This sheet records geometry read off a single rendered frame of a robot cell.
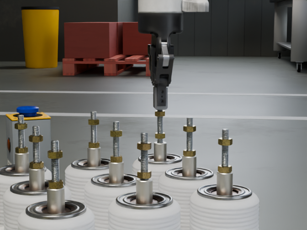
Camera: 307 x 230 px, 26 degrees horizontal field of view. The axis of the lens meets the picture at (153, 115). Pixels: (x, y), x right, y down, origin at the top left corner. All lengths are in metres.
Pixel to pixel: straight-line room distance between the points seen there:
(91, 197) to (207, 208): 0.18
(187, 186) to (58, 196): 0.23
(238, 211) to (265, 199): 0.97
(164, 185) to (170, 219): 0.16
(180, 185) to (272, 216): 0.74
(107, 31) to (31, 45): 1.19
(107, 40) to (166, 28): 4.78
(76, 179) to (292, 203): 0.89
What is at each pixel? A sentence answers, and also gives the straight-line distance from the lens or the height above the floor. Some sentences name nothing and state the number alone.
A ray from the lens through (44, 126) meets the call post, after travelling 1.21.
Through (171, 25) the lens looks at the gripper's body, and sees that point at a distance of 1.08.
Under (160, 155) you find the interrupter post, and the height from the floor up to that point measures 0.26.
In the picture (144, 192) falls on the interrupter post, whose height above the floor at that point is 0.27.
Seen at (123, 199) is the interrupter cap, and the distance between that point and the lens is 0.88.
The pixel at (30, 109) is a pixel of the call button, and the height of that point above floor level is 0.33.
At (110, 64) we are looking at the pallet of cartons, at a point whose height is 0.10.
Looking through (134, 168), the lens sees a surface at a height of 0.24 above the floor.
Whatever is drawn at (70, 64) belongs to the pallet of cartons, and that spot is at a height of 0.10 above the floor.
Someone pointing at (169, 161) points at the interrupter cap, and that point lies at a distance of 1.10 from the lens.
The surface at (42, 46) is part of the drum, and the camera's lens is 6.78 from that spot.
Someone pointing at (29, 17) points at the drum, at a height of 0.51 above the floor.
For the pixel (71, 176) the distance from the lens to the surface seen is 1.07.
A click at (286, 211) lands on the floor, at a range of 1.76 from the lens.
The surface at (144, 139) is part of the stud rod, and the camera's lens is 0.86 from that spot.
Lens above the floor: 0.49
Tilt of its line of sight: 8 degrees down
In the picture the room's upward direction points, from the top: straight up
